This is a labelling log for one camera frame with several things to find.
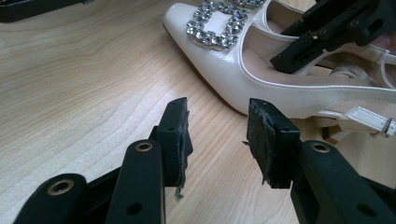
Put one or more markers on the white heeled shoe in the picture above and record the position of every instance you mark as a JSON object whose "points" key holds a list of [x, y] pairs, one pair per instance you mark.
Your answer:
{"points": [[283, 15], [236, 74]]}

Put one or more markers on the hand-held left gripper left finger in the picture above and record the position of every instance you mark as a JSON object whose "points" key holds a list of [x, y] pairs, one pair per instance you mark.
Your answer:
{"points": [[174, 143]]}

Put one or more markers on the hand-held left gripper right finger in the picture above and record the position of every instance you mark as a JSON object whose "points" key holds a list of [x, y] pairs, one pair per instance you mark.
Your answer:
{"points": [[274, 146]]}

